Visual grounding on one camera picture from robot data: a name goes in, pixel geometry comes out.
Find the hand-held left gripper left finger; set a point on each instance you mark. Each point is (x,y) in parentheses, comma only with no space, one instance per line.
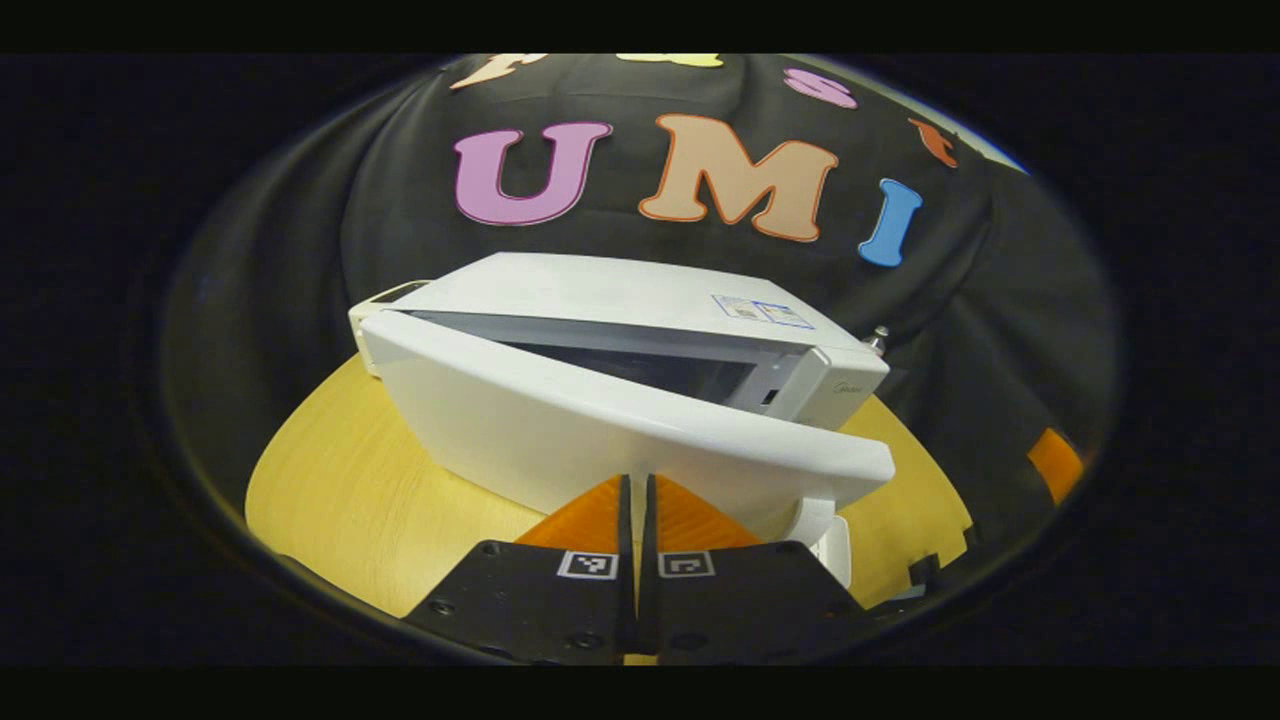
(560,610)

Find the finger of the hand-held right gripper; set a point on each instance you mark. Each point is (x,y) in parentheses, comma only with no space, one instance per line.
(1055,465)

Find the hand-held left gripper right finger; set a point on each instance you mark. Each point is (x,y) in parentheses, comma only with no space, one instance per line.
(730,610)

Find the white microwave oven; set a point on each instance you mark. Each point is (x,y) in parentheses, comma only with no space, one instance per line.
(560,430)

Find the black table clamp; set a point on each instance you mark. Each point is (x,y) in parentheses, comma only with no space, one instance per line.
(924,572)
(975,533)

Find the black backdrop cloth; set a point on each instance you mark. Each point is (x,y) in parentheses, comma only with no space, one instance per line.
(1000,300)

